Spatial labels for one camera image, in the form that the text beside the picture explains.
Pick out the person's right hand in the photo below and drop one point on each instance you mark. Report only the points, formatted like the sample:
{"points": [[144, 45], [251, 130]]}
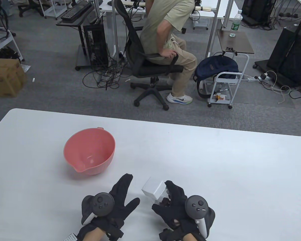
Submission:
{"points": [[176, 208]]}

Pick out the person's left hand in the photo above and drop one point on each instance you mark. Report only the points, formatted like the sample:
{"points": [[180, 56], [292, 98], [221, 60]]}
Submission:
{"points": [[121, 200]]}

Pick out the clear plastic jar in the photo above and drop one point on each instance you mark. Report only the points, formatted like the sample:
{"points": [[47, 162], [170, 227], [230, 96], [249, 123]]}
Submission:
{"points": [[164, 194]]}

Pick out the white square jar lid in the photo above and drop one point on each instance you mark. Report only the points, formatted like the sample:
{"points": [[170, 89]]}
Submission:
{"points": [[153, 188]]}

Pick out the pink salad bowl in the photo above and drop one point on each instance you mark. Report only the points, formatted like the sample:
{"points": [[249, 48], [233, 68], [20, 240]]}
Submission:
{"points": [[90, 143]]}

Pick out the person's left forearm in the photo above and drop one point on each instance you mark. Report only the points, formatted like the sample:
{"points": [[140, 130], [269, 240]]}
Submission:
{"points": [[94, 234]]}

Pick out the person's right forearm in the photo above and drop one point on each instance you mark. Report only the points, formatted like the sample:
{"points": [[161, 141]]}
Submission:
{"points": [[190, 238]]}

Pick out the white label tag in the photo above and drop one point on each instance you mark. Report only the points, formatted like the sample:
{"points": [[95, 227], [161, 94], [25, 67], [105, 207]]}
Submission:
{"points": [[71, 237]]}

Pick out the black mesh office chair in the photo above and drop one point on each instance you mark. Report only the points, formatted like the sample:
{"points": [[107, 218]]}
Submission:
{"points": [[155, 70]]}

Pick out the white metal rolling cart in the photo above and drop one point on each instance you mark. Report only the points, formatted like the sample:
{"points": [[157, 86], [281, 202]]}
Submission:
{"points": [[229, 74]]}

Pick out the navy blue backpack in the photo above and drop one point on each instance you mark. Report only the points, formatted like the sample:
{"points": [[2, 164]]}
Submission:
{"points": [[215, 66]]}

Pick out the white power strip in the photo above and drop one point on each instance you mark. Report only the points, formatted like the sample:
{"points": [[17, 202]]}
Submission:
{"points": [[263, 76], [251, 79]]}

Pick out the black computer tower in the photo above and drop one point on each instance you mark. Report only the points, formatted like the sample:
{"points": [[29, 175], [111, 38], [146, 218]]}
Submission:
{"points": [[97, 42]]}

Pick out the brown cardboard box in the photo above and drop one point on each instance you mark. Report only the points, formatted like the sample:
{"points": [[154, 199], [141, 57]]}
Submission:
{"points": [[5, 80]]}

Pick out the dark brown side table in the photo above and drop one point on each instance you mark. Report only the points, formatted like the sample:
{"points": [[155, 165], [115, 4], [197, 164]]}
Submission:
{"points": [[234, 45]]}

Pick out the dark rolling keyboard stand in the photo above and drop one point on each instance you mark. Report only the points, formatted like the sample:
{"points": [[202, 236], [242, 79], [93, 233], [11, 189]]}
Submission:
{"points": [[72, 23]]}

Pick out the black bag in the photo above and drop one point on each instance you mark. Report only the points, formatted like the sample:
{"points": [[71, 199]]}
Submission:
{"points": [[7, 54]]}

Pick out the black cabinet on wheels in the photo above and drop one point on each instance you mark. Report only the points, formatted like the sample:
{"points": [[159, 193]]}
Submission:
{"points": [[283, 50]]}

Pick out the green label water bottle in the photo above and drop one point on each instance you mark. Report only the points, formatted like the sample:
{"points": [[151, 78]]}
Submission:
{"points": [[235, 23]]}

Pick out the black keyboard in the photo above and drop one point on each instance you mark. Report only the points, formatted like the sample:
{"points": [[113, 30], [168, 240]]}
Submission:
{"points": [[74, 11]]}

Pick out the white metal-legged desk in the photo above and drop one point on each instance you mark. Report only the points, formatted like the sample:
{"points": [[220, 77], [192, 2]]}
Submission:
{"points": [[208, 14]]}

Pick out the small white wheeled cart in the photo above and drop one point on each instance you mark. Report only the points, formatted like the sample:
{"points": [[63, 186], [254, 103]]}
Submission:
{"points": [[59, 10]]}

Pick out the black headset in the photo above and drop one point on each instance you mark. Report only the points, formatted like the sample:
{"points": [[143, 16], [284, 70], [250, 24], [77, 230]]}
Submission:
{"points": [[198, 2]]}

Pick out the black equipment box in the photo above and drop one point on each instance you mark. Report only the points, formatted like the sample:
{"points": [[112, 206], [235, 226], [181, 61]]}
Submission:
{"points": [[255, 10]]}

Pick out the black swivel chair base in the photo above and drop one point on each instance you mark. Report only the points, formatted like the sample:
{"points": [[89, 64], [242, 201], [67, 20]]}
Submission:
{"points": [[31, 6]]}

